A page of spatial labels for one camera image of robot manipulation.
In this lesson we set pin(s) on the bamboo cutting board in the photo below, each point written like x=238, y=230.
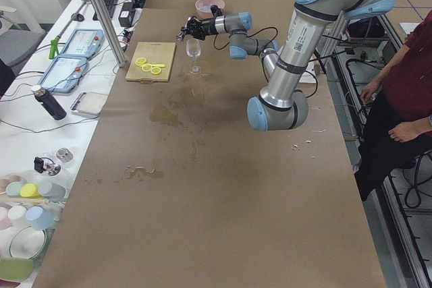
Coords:
x=155, y=53

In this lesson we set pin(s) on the upper teach pendant tablet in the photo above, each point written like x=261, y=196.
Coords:
x=83, y=43

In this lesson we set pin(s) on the small steel cup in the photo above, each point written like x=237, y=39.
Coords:
x=64, y=155

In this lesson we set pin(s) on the black water bottle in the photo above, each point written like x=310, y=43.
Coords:
x=48, y=101

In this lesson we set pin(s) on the mint green cup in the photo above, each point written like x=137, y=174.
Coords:
x=13, y=189

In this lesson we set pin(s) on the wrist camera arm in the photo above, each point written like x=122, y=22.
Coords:
x=216, y=11

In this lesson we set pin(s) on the lemon slice near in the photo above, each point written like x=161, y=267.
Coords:
x=155, y=70

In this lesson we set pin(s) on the black power adapter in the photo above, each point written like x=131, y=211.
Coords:
x=126, y=15

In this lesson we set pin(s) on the white plate green rim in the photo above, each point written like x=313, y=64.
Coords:
x=28, y=243

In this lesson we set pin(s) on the seated person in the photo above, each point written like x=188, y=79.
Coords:
x=400, y=92

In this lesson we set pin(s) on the pink bowl of ice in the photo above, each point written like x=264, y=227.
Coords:
x=203, y=7

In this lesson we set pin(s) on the grey plastic cup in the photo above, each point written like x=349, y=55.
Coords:
x=52, y=191

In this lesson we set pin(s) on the grey tray with cloth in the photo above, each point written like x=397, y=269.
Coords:
x=88, y=104

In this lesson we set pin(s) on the clear wine glass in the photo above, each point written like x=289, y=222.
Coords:
x=193, y=50

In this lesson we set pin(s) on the teach pendant tablet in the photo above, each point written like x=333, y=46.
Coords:
x=64, y=74
x=83, y=43

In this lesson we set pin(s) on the green plastic bowl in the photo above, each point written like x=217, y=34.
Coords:
x=16, y=269

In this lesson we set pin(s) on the lower teach pendant tablet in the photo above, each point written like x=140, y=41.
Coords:
x=64, y=74

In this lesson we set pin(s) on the light blue plastic cup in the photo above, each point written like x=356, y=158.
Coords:
x=39, y=218

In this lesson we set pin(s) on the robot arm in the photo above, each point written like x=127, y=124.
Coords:
x=279, y=105

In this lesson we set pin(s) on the white plastic cup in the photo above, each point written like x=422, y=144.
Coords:
x=17, y=216

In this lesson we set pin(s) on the lemon slice middle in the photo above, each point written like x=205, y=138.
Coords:
x=146, y=67

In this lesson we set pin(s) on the aluminium frame post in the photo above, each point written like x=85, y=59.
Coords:
x=106, y=23

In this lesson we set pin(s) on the yellow plastic cup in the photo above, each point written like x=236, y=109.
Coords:
x=29, y=190

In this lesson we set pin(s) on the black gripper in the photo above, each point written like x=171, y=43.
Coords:
x=207, y=25

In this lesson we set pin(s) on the person's hand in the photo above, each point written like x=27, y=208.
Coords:
x=409, y=130

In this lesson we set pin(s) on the green handled reach tool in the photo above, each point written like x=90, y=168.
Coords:
x=75, y=17

